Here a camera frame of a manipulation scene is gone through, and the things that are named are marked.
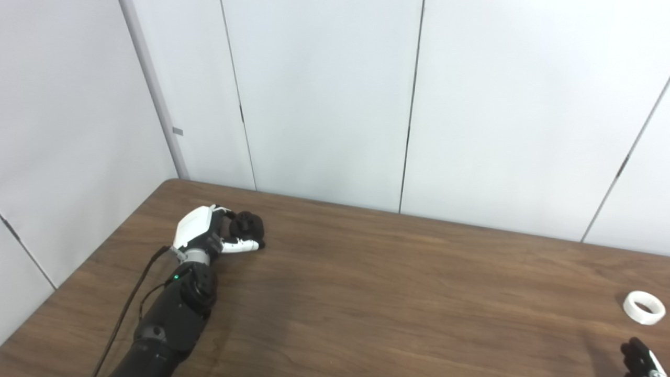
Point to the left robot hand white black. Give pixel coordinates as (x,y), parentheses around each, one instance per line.
(193,228)

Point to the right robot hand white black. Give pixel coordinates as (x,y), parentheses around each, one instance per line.
(641,358)

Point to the round black part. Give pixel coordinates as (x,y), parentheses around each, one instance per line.
(247,225)

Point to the small grey label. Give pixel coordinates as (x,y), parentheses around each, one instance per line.
(178,131)

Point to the grey wall corner post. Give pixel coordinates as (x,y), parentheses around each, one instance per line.
(157,94)

